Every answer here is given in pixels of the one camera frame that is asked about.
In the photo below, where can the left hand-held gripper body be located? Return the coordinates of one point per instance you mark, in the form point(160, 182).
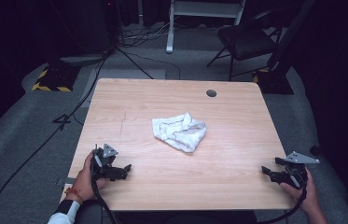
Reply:
point(103, 161)

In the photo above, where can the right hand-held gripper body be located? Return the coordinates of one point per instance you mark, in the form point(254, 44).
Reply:
point(296, 174)

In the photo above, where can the white towel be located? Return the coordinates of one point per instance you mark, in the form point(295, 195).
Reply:
point(179, 132)

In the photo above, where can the person's right hand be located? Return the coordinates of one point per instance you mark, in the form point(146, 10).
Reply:
point(310, 196)

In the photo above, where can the person's left hand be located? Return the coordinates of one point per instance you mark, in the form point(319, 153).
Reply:
point(84, 182)

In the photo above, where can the small black round object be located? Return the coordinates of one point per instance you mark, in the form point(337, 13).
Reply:
point(315, 150)

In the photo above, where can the grey tape piece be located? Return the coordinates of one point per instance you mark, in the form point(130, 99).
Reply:
point(66, 181)

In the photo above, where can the grey table grommet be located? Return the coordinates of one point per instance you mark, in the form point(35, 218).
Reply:
point(211, 93)

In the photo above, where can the black slanted stand column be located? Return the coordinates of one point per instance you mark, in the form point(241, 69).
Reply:
point(289, 37)

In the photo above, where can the black folding chair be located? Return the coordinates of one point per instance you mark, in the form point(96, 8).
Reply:
point(244, 42)

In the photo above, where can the black equipment cabinet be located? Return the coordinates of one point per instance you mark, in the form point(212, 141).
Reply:
point(87, 28)

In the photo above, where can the black yellow striped base plate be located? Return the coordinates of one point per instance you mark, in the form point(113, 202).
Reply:
point(55, 81)
point(274, 82)

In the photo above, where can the white desk frame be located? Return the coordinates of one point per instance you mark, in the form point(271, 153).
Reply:
point(202, 9)

